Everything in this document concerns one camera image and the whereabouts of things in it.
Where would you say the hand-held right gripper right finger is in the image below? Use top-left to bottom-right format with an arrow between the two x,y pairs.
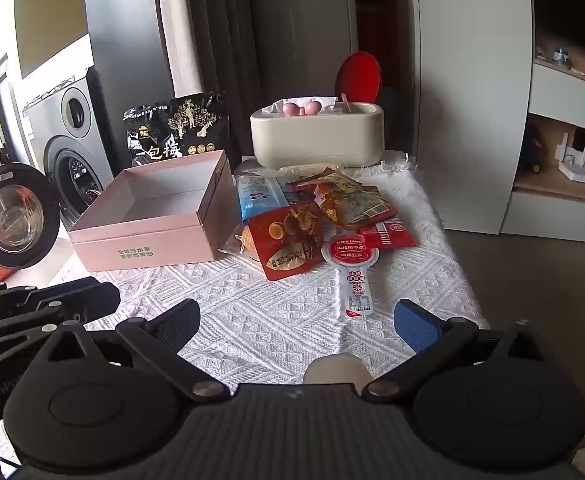
362,299 -> 548,403

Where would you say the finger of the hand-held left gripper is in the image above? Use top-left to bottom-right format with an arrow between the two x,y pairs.
0,310 -> 69,368
0,277 -> 121,328

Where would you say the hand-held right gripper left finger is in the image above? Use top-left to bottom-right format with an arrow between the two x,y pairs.
37,299 -> 230,403

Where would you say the pink cardboard box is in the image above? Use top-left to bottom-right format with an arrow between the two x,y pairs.
68,149 -> 234,272

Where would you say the white round-headed snack packet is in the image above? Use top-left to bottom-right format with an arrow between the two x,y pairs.
321,234 -> 379,319

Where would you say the bread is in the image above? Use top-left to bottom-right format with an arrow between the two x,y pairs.
221,224 -> 264,262

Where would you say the orange and green snack packet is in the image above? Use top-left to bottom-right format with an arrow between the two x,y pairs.
315,170 -> 391,227

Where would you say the blue snack packet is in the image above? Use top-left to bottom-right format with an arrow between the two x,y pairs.
235,175 -> 294,224

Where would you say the beige round object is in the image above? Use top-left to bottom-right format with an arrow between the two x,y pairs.
303,352 -> 373,387

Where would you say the white knitted tablecloth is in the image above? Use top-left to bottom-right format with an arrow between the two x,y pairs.
47,152 -> 490,391

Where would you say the round washing machine door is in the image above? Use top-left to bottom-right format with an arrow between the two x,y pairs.
0,162 -> 62,268

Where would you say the grey washing machine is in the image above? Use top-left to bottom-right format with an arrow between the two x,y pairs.
22,67 -> 116,226

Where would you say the black snack bag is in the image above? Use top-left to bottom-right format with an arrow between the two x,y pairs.
123,91 -> 230,168

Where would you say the toy car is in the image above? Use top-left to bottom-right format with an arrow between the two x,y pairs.
519,125 -> 546,176

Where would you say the cream oval container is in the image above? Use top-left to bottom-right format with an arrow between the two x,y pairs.
250,101 -> 385,168

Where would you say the white cabinet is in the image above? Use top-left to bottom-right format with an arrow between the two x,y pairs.
412,0 -> 585,256

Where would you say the white router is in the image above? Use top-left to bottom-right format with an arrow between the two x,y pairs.
557,132 -> 585,186

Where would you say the white tissue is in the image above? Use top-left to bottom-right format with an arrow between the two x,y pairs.
263,95 -> 338,114

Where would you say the red round object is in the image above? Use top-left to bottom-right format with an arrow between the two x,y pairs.
335,51 -> 382,106

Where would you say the grey curtain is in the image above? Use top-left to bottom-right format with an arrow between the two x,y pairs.
152,0 -> 253,107

